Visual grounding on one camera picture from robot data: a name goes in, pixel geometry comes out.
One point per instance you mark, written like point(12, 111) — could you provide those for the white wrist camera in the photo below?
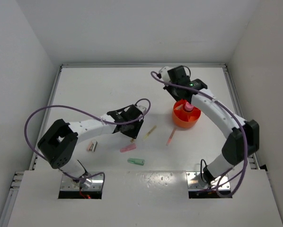
point(142, 108)
point(164, 74)

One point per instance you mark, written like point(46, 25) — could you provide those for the yellow highlighter pen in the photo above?
point(149, 132)

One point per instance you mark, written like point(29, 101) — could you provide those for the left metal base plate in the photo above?
point(93, 183)

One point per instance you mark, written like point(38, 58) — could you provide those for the orange round divided container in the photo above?
point(186, 114)

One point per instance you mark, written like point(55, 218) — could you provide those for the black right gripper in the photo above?
point(168, 87)

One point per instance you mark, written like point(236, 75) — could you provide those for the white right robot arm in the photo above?
point(242, 136)

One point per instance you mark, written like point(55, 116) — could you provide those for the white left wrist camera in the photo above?
point(142, 108)

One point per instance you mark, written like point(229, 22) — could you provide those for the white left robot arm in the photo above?
point(59, 142)

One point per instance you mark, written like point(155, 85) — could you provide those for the metal base plate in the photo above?
point(195, 183)
point(93, 183)

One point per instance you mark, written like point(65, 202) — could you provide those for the pink round eraser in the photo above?
point(188, 107)

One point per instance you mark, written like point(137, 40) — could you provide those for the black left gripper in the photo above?
point(134, 133)

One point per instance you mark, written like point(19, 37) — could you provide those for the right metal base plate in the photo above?
point(195, 183)

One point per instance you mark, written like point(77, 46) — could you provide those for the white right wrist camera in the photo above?
point(164, 74)

